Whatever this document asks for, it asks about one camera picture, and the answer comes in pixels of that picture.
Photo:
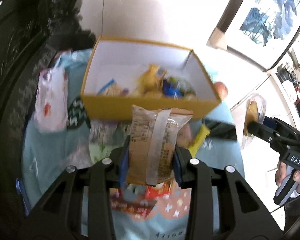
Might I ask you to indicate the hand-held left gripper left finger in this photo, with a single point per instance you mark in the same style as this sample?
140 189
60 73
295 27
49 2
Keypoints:
123 162

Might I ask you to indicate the yellow candy packet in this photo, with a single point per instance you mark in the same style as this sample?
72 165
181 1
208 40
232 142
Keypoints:
150 80

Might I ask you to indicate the red-orange bread packet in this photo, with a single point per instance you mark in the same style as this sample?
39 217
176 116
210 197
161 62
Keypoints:
156 192

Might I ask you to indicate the blue snack packet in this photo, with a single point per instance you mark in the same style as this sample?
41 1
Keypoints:
171 88

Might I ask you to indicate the blue plastic sheet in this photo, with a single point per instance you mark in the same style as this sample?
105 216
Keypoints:
23 195

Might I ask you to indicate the dark carved wooden furniture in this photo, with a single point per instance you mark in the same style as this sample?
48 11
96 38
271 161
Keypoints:
15 80

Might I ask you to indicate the green snack packet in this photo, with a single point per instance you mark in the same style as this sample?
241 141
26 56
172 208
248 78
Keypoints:
100 152

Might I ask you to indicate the yellow cardboard box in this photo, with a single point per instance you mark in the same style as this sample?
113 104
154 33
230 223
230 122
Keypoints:
110 107

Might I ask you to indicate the brown paper bread packet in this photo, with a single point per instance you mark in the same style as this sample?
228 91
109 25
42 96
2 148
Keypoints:
155 142

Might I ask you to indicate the clear golden pastry packet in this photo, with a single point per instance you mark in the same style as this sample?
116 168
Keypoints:
251 110

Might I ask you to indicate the yellow-green snack packet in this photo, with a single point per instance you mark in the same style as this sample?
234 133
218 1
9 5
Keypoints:
200 137

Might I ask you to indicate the cartoon popcorn packet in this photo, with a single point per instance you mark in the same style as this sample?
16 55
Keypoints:
111 88

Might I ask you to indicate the white floral tissue pack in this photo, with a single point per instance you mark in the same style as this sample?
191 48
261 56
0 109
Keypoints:
50 100

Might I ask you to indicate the light blue printed cloth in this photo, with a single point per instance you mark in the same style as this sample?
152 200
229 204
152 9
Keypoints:
52 160

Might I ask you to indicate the red apple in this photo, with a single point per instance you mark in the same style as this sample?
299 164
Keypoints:
222 90

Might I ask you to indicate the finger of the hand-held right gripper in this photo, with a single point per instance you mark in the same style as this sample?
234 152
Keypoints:
270 123
257 130

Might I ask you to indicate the brown chocolate bar wrapper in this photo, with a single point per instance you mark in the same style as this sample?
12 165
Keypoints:
130 206

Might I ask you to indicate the cardboard frame corner protector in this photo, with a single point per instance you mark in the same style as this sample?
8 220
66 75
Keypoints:
217 38

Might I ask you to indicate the black smartphone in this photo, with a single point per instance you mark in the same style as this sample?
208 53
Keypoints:
222 130

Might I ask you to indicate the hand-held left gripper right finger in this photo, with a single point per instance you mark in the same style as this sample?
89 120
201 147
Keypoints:
177 172

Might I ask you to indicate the purple-edged printed snack packet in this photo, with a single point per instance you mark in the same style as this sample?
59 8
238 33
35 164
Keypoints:
102 131

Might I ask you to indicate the framed blue lotus painting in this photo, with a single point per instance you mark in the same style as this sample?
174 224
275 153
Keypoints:
272 15

